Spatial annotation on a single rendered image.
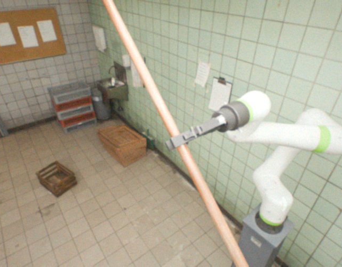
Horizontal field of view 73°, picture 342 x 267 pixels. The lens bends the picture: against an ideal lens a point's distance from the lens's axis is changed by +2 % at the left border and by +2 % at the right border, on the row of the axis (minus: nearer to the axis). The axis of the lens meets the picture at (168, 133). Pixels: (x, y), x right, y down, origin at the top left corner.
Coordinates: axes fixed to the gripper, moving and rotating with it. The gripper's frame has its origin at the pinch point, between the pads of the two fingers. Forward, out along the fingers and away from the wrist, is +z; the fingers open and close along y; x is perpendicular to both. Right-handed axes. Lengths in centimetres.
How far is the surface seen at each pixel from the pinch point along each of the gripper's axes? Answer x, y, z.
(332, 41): 16, 4, -121
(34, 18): 285, 275, -32
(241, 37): 56, 52, -121
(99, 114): 140, 364, -84
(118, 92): 133, 273, -101
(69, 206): 4, 264, 27
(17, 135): 160, 400, 52
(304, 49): 21, 19, -121
